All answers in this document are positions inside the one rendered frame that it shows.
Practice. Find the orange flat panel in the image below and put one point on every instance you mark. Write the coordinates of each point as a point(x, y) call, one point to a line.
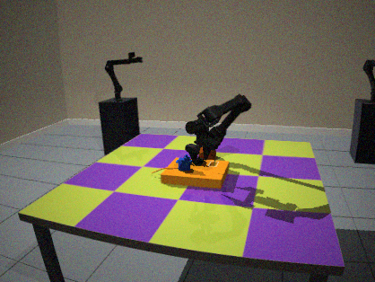
point(204, 174)

